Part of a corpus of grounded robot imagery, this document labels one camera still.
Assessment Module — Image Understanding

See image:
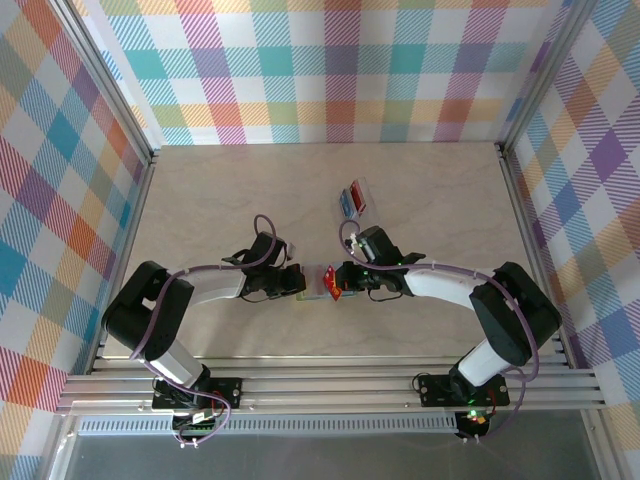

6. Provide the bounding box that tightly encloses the red VIP card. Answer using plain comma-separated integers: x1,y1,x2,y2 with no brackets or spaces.
322,266,342,302

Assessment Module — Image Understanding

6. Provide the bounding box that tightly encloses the clear acrylic card box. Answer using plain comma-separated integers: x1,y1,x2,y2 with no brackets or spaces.
333,174,384,224

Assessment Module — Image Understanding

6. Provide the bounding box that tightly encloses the blue card stack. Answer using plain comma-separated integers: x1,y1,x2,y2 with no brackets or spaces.
338,188,359,219

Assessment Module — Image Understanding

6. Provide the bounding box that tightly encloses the grey metal panel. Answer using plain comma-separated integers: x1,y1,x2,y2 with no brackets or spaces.
47,433,609,480

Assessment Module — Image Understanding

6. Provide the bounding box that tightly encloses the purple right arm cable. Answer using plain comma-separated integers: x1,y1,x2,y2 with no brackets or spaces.
338,219,541,446

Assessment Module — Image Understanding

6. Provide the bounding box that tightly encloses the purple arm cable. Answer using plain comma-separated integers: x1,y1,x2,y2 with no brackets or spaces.
128,214,284,449
338,219,541,446

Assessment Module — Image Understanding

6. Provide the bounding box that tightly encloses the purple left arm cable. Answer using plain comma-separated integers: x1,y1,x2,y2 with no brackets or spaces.
128,214,284,449

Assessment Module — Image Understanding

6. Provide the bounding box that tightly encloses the aluminium table edge rail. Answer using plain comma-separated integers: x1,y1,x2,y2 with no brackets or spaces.
92,355,571,374

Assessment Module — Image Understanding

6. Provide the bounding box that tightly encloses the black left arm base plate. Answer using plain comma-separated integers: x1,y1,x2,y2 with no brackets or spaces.
152,377,245,412

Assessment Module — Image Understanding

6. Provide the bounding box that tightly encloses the aluminium frame beam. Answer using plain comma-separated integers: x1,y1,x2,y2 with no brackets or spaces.
55,369,609,415

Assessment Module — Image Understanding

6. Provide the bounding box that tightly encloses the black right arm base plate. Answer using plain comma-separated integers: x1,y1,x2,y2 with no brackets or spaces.
417,372,511,407

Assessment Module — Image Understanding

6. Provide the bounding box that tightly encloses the aluminium left side rail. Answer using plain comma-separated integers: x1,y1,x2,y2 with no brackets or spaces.
87,149,162,374

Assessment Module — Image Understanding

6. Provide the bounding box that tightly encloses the slotted grey cable duct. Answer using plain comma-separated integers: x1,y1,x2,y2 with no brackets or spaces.
74,418,461,437

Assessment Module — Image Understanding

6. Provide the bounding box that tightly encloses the aluminium right side rail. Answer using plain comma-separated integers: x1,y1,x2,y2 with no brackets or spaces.
494,142,576,371

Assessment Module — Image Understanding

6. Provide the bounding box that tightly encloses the aluminium left frame post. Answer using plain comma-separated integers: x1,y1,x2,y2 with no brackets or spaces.
47,0,161,169

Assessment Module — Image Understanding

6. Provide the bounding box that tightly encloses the aluminium frame post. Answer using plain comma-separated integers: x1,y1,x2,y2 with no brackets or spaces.
494,0,601,161
47,0,161,169

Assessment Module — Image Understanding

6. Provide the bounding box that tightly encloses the aluminium right frame post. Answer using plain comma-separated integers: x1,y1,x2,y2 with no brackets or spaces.
494,0,601,161

